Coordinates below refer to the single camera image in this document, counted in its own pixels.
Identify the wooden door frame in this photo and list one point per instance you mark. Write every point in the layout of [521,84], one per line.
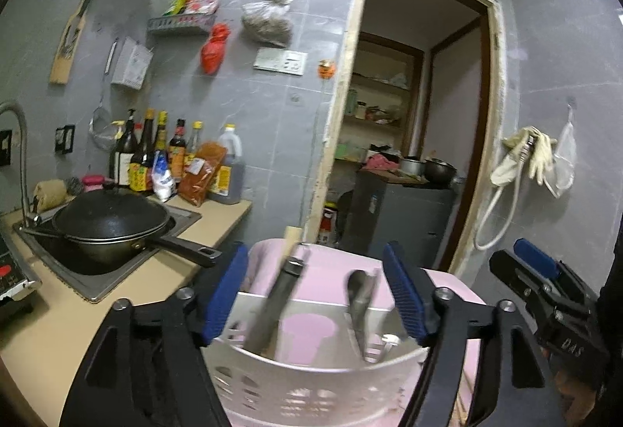
[491,115]

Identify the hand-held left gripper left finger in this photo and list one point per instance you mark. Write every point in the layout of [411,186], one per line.
[224,295]

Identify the pink lidded jar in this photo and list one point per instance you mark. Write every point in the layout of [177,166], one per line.
[92,182]

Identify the metal strainer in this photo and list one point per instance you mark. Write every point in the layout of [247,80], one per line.
[102,132]

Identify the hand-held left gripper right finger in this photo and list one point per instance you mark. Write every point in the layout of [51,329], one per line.
[406,295]

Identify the hanging metal tool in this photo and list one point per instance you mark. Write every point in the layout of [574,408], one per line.
[112,58]

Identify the black wall outlet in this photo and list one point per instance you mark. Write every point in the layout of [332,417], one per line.
[5,147]
[64,139]

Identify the wooden cutting board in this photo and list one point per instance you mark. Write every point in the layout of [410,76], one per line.
[73,33]

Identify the seasoning packets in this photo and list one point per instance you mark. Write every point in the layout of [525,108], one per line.
[194,2]

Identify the red chili packet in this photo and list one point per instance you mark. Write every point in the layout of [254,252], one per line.
[202,174]

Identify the grey cabinet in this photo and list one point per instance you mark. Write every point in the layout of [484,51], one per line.
[394,218]

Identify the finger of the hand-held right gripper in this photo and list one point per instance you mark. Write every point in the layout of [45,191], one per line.
[538,257]
[516,276]

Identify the clear plastic bag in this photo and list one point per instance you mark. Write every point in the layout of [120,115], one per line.
[267,20]

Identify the grey wall shelf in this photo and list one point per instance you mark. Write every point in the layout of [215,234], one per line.
[181,24]

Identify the yellow red bottle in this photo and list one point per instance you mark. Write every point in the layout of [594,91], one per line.
[329,225]

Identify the pink cloth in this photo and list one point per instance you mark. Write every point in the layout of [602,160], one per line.
[382,163]

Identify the white mesh bag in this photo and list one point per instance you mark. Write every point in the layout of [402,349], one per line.
[564,159]

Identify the cream rubber gloves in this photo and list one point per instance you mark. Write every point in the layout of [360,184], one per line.
[540,154]

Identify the white wall switch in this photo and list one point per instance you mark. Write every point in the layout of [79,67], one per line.
[281,61]

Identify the beige sponge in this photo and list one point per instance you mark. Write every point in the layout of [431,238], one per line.
[49,193]

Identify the red plastic bag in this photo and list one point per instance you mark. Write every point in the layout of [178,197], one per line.
[215,50]

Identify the dark metal pot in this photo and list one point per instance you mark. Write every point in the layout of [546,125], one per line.
[440,171]

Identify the cooking oil jug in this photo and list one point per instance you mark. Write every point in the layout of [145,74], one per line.
[231,164]

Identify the orange wall hook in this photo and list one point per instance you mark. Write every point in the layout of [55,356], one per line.
[326,69]

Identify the wooden chopstick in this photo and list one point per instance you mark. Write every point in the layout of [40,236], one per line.
[290,242]

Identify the small metal pot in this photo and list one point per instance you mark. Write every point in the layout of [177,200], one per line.
[411,165]

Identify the slim dark sauce bottle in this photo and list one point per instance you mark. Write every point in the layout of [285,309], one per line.
[161,135]

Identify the clear yellow capped bottle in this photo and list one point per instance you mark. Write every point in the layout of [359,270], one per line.
[194,140]

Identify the metal spoon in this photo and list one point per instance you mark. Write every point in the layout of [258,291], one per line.
[362,305]

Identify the metal faucet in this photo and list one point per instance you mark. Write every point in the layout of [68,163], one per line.
[22,154]

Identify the white blue seasoning bag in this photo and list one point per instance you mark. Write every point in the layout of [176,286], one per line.
[164,179]

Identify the black wok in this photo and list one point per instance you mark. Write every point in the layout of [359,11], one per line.
[112,222]

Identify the wooden shelf unit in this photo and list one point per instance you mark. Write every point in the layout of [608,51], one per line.
[379,81]

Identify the dark sauce bottle yellow label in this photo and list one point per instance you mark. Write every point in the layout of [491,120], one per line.
[142,164]

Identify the red capped sauce bottle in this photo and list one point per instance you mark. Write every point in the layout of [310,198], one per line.
[177,149]

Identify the person's right hand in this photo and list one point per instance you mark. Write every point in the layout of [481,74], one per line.
[577,395]

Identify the white plastic utensil holder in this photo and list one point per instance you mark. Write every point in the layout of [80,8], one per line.
[316,388]

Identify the white wall holder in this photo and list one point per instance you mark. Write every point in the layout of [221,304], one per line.
[130,64]

